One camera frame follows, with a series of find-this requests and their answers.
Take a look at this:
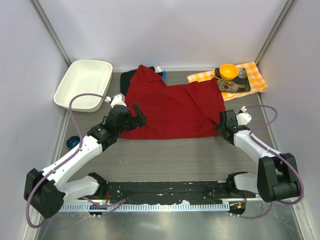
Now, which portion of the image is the perforated cable rail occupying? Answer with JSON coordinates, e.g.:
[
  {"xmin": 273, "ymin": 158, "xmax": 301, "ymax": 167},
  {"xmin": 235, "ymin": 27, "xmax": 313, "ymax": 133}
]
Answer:
[{"xmin": 59, "ymin": 201, "xmax": 230, "ymax": 215}]

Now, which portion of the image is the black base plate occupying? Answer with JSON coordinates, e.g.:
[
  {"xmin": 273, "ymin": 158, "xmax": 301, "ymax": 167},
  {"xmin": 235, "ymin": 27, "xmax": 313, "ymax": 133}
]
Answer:
[{"xmin": 86, "ymin": 181, "xmax": 256, "ymax": 205}]

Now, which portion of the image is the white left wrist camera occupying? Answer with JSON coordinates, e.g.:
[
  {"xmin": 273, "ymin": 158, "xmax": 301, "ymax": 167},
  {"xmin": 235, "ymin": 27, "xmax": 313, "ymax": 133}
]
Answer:
[{"xmin": 104, "ymin": 93, "xmax": 127, "ymax": 108}]

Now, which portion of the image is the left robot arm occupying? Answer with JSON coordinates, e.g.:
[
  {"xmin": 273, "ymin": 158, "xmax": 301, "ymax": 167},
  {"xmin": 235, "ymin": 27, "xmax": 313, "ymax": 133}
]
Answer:
[{"xmin": 24, "ymin": 103, "xmax": 147, "ymax": 219}]

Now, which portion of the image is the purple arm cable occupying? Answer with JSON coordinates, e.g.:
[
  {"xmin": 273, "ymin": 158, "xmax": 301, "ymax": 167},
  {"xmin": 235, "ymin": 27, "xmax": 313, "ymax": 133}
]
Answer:
[
  {"xmin": 25, "ymin": 92, "xmax": 127, "ymax": 229},
  {"xmin": 234, "ymin": 104, "xmax": 305, "ymax": 218}
]

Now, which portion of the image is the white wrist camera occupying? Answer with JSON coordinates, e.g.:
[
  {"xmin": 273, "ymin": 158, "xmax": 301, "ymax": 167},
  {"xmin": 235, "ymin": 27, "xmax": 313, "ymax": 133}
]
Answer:
[
  {"xmin": 104, "ymin": 93, "xmax": 127, "ymax": 108},
  {"xmin": 236, "ymin": 106, "xmax": 252, "ymax": 126}
]

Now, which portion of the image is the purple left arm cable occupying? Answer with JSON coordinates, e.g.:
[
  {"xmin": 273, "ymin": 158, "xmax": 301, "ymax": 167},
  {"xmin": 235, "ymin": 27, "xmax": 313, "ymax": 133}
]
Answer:
[{"xmin": 25, "ymin": 92, "xmax": 127, "ymax": 229}]

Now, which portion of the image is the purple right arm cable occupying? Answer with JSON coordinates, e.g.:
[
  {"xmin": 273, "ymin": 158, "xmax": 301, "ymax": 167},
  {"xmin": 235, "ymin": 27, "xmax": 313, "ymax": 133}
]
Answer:
[{"xmin": 234, "ymin": 104, "xmax": 305, "ymax": 218}]

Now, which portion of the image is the blue ceramic mug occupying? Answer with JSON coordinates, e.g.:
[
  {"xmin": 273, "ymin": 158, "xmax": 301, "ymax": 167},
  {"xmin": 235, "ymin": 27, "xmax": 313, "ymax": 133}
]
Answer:
[{"xmin": 66, "ymin": 136, "xmax": 81, "ymax": 150}]

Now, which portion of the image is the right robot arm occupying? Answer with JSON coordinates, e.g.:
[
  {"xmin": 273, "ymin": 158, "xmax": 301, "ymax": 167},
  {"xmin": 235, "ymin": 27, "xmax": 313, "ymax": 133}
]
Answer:
[{"xmin": 215, "ymin": 107, "xmax": 302, "ymax": 203}]

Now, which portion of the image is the black floral plate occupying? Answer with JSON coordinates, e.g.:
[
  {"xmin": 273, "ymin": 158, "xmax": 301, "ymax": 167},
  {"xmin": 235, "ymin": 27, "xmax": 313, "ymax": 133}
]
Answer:
[{"xmin": 214, "ymin": 67, "xmax": 251, "ymax": 93}]

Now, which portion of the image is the folded blue t-shirt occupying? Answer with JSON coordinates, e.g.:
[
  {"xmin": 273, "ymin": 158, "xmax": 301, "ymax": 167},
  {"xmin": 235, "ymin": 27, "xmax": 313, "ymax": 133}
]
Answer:
[{"xmin": 162, "ymin": 70, "xmax": 167, "ymax": 82}]

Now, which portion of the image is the folded black t-shirt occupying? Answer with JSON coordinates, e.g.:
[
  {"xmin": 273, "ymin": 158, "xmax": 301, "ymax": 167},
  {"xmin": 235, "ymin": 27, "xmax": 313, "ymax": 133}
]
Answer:
[{"xmin": 120, "ymin": 65, "xmax": 163, "ymax": 104}]

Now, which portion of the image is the folded white t-shirt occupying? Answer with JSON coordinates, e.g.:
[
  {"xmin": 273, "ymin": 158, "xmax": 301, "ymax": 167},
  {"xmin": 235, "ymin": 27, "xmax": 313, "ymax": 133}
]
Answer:
[{"xmin": 155, "ymin": 66, "xmax": 162, "ymax": 73}]

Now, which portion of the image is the wooden chopstick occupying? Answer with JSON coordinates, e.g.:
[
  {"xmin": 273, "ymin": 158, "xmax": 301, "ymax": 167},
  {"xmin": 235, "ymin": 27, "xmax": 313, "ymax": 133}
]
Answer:
[{"xmin": 210, "ymin": 74, "xmax": 246, "ymax": 88}]

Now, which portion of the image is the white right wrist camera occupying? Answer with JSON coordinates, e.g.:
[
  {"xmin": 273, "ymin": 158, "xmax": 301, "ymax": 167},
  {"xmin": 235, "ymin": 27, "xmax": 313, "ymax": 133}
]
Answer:
[{"xmin": 236, "ymin": 106, "xmax": 252, "ymax": 126}]

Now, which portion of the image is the yellow checkered cloth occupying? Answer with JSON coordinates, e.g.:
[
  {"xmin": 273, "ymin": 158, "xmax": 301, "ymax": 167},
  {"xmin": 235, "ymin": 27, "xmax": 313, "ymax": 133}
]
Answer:
[{"xmin": 186, "ymin": 62, "xmax": 268, "ymax": 102}]

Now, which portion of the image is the orange bowl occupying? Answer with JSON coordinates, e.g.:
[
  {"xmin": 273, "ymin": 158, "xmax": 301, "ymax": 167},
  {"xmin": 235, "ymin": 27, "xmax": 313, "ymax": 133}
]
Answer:
[{"xmin": 219, "ymin": 63, "xmax": 239, "ymax": 81}]

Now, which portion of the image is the red t-shirt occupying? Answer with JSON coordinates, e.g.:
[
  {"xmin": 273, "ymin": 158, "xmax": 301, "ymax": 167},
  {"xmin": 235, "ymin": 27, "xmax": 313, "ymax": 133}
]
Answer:
[{"xmin": 121, "ymin": 78, "xmax": 226, "ymax": 140}]

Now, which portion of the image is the white rectangular tray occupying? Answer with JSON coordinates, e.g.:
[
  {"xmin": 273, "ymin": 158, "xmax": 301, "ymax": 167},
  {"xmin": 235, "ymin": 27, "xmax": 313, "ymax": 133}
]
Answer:
[{"xmin": 53, "ymin": 59, "xmax": 113, "ymax": 109}]

